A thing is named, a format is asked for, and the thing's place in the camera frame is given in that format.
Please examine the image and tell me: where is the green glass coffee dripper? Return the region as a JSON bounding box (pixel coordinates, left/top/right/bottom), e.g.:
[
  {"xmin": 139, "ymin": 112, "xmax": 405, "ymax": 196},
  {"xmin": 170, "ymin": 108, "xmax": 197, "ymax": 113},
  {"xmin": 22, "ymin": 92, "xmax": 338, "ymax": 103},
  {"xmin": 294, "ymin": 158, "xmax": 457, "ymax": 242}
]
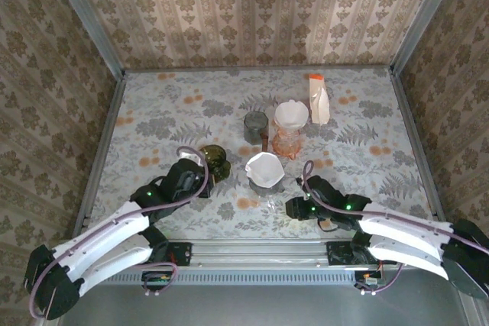
[{"xmin": 198, "ymin": 144, "xmax": 233, "ymax": 185}]

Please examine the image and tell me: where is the white paper coffee filter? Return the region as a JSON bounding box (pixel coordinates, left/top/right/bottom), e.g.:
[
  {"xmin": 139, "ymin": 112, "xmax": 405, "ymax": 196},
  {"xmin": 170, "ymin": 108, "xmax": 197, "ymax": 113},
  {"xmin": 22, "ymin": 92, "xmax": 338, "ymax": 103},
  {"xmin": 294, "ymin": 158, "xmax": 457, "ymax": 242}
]
[
  {"xmin": 245, "ymin": 151, "xmax": 286, "ymax": 189},
  {"xmin": 274, "ymin": 99, "xmax": 309, "ymax": 131}
]

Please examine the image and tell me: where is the pink glass server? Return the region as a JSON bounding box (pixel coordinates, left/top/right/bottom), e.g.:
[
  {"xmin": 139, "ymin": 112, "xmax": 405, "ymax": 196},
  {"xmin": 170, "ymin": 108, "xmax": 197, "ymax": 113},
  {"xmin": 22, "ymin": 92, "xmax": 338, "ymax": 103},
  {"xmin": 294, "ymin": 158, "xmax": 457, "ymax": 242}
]
[{"xmin": 270, "ymin": 127, "xmax": 303, "ymax": 161}]

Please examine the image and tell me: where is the orange coffee filter pack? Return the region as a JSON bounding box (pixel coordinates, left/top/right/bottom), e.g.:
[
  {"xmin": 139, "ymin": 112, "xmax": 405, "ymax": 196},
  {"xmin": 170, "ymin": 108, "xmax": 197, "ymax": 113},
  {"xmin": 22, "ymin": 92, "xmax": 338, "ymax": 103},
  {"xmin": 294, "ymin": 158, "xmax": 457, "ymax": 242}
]
[{"xmin": 307, "ymin": 73, "xmax": 332, "ymax": 125}]

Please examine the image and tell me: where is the floral patterned tablecloth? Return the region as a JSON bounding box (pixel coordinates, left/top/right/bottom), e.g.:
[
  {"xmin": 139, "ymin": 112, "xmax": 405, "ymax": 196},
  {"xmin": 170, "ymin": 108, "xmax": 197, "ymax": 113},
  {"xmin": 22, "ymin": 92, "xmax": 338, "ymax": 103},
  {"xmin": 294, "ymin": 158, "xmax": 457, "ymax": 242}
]
[{"xmin": 86, "ymin": 68, "xmax": 440, "ymax": 241}]

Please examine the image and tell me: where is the small circuit board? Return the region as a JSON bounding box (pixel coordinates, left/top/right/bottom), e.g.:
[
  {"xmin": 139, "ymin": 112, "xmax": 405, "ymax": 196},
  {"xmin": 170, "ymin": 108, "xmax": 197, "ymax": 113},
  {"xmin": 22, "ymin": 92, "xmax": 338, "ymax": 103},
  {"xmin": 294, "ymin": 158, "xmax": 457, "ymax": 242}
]
[
  {"xmin": 141, "ymin": 270, "xmax": 173, "ymax": 292},
  {"xmin": 353, "ymin": 270, "xmax": 385, "ymax": 292}
]

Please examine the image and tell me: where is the perforated metal strip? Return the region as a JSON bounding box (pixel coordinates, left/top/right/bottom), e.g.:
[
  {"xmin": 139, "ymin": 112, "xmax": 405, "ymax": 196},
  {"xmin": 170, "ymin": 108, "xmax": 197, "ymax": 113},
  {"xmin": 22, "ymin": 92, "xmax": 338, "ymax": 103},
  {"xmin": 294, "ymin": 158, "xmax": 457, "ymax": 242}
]
[{"xmin": 102, "ymin": 269, "xmax": 362, "ymax": 286}]

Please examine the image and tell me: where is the grey metal panel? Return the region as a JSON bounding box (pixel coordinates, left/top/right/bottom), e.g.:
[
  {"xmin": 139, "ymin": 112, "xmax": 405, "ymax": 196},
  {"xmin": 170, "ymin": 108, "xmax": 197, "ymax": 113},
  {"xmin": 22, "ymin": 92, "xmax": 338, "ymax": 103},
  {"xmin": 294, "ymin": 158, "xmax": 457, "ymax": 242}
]
[{"xmin": 57, "ymin": 267, "xmax": 489, "ymax": 326}]

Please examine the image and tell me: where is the wide aluminium frame rail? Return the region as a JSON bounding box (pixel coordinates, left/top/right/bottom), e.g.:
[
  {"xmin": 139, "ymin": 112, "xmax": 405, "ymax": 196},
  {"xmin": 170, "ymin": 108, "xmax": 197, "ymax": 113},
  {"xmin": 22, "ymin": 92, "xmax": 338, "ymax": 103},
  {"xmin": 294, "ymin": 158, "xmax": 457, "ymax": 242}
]
[{"xmin": 82, "ymin": 237, "xmax": 469, "ymax": 270}]

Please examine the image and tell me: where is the grey glass mug wooden handle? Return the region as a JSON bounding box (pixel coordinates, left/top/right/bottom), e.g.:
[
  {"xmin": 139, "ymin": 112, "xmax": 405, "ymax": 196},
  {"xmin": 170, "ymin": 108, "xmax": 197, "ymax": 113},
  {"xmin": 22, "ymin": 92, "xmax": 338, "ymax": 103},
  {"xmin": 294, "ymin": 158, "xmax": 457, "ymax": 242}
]
[{"xmin": 243, "ymin": 110, "xmax": 270, "ymax": 153}]

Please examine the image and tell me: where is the thin aluminium frame rail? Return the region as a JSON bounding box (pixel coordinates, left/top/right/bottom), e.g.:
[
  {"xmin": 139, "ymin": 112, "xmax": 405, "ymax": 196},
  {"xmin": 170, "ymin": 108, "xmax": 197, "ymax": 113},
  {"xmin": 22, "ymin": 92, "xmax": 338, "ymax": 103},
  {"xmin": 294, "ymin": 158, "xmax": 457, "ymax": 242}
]
[{"xmin": 124, "ymin": 64, "xmax": 393, "ymax": 73}]

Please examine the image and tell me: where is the aluminium frame post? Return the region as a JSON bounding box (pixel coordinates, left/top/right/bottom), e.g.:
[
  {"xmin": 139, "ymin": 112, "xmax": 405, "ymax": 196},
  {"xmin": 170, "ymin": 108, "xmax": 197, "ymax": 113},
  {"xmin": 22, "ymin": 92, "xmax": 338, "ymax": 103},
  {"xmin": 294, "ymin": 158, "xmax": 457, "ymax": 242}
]
[
  {"xmin": 388, "ymin": 0, "xmax": 466, "ymax": 75},
  {"xmin": 42, "ymin": 0, "xmax": 128, "ymax": 81}
]

